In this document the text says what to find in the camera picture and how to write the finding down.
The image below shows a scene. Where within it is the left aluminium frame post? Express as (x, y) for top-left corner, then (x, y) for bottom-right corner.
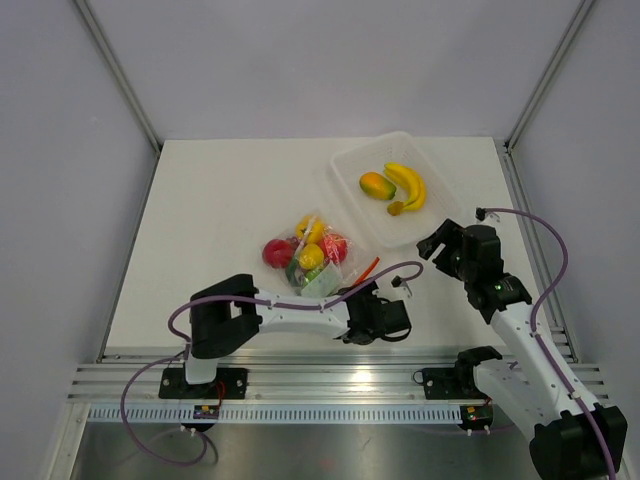
(71, 0), (163, 158)

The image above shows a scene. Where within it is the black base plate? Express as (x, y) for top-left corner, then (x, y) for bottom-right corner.
(158, 368), (249, 400)
(411, 367), (488, 401)

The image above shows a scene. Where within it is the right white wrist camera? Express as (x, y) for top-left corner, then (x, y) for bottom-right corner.
(475, 207), (500, 224)

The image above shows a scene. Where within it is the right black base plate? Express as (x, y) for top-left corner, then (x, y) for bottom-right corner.
(411, 367), (488, 401)

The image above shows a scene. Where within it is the clear orange-zip bag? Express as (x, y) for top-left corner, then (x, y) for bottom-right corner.
(261, 211), (380, 298)

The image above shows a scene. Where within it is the green orange mango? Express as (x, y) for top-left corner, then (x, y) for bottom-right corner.
(359, 172), (396, 201)

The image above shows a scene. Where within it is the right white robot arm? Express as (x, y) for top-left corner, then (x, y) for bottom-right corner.
(417, 219), (628, 479)

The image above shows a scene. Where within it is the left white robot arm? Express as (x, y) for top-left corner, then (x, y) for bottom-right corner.
(180, 274), (412, 398)

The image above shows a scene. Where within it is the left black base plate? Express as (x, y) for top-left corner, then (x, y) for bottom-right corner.
(158, 368), (249, 400)

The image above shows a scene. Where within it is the yellow banana bunch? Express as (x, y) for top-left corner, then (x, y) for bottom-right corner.
(384, 162), (427, 213)

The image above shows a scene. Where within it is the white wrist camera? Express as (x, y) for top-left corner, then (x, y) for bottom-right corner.
(475, 207), (500, 224)
(391, 276), (413, 298)

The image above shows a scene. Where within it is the red pomegranate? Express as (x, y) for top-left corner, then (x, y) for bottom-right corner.
(262, 239), (295, 269)

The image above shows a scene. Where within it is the yellow lemon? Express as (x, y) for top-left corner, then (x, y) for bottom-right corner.
(298, 243), (325, 270)

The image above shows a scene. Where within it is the red apple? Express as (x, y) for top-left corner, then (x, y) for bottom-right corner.
(319, 233), (348, 264)

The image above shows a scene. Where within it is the yellow star fruit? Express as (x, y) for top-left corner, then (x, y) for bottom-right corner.
(387, 201), (405, 216)

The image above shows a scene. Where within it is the right aluminium frame post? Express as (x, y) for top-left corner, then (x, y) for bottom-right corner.
(504, 0), (599, 154)

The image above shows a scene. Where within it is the green spring onion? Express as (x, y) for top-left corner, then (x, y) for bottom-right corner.
(284, 258), (305, 289)

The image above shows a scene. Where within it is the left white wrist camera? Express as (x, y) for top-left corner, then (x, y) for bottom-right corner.
(391, 276), (413, 298)

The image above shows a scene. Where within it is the white slotted cable duct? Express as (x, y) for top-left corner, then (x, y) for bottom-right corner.
(88, 403), (462, 425)

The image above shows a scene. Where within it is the aluminium mounting rail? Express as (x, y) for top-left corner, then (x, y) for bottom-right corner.
(67, 346), (456, 405)

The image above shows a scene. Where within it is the green apple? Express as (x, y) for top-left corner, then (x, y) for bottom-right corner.
(304, 268), (323, 282)

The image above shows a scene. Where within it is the aluminium frame post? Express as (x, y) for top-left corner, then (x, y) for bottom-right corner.
(71, 0), (163, 158)
(504, 0), (599, 154)

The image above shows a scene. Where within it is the yellow bell pepper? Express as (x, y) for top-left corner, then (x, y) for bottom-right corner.
(295, 214), (325, 243)

